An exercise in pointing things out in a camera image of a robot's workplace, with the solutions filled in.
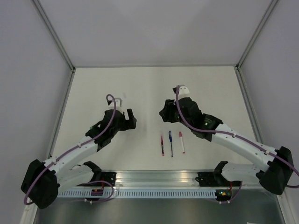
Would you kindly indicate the white acrylic marker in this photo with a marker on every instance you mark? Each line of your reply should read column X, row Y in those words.
column 182, row 145

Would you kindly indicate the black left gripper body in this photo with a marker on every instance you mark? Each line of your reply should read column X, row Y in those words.
column 126, row 124

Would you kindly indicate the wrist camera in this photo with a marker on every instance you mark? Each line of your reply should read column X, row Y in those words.
column 183, row 91
column 117, row 104

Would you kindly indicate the left aluminium frame post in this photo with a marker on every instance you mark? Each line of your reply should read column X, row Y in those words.
column 44, row 17

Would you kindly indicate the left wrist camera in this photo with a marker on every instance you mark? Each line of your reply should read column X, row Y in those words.
column 117, row 104

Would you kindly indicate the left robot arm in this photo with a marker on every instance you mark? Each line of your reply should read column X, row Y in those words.
column 44, row 180

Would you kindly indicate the blue ballpoint pen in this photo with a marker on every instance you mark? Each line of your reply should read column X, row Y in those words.
column 170, row 139

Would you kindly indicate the aluminium frame post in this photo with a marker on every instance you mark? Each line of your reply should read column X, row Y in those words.
column 44, row 17
column 269, row 10

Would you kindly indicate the white slotted cable duct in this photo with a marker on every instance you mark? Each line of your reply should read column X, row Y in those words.
column 138, row 193

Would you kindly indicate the red pink pen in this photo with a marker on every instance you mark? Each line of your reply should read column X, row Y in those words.
column 162, row 145

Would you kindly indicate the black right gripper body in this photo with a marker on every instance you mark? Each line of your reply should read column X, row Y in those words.
column 170, row 108

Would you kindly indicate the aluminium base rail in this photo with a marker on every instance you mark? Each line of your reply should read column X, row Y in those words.
column 160, row 178

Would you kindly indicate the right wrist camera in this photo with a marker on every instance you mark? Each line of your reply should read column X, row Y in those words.
column 183, row 91

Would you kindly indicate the right aluminium frame post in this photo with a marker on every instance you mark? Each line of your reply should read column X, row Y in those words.
column 269, row 10

